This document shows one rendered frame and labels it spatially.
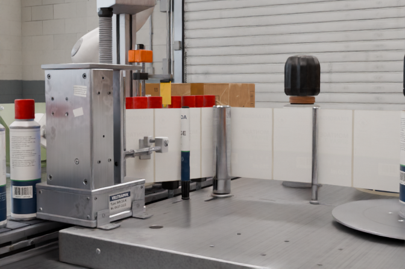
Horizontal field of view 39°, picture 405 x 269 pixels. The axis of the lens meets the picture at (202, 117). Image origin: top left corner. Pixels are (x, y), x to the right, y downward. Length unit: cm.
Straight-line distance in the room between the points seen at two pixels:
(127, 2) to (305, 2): 475
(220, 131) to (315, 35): 476
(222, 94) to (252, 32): 419
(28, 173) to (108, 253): 22
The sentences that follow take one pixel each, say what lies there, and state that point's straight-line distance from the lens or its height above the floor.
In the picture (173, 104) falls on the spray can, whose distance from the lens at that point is 136.
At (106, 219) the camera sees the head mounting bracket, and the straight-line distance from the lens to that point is 96.
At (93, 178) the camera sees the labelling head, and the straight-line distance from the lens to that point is 93.
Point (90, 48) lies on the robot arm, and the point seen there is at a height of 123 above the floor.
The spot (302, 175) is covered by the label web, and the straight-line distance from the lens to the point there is 115.
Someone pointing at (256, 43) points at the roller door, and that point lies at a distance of 612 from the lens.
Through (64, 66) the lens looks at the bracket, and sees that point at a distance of 96.
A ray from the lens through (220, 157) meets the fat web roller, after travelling 117.
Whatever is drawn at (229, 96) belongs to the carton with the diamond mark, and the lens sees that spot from 198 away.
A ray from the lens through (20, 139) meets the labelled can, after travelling 101.
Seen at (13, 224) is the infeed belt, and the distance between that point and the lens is 101.
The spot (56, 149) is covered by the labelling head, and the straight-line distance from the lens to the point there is 98.
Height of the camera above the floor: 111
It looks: 3 degrees down
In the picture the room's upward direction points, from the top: straight up
